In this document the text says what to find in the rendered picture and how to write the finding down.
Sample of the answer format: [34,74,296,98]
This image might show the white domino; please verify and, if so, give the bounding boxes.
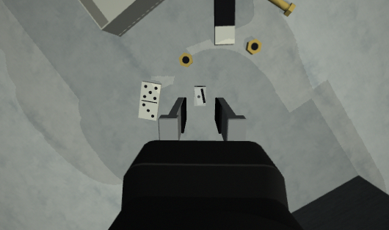
[139,81,162,121]

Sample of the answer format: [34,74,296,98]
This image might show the brass hex bolt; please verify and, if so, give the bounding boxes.
[268,0,296,17]

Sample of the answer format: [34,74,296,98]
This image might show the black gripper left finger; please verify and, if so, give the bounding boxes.
[158,97,186,140]

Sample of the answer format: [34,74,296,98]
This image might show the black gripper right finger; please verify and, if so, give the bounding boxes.
[214,98,247,141]

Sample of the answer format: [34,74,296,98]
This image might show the brass hex nut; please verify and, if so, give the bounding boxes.
[246,39,262,54]
[179,53,193,67]

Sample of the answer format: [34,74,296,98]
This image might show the beige three-compartment bin rack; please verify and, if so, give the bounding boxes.
[79,0,164,37]

